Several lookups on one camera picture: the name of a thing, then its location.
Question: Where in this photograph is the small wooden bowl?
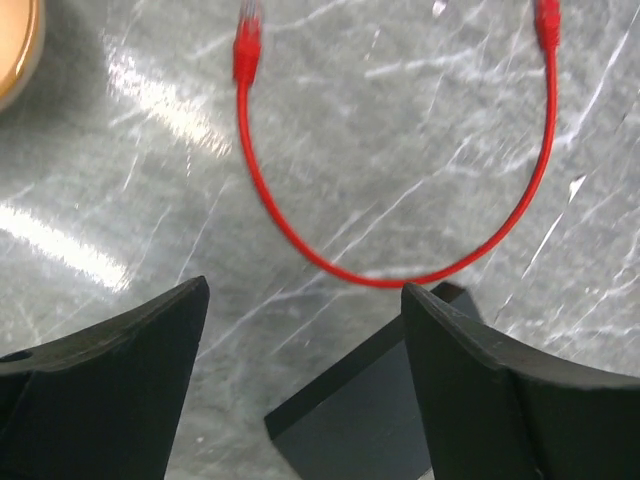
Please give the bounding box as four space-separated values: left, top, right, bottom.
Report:
0 0 46 111

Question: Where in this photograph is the red cable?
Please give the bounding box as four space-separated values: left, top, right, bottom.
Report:
231 0 562 290

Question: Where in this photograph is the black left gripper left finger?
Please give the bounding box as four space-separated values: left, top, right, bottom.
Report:
1 276 209 479

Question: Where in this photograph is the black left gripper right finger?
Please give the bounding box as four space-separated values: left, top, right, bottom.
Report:
401 284 639 479

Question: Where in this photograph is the black network switch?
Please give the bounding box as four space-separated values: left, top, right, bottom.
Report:
263 282 484 480

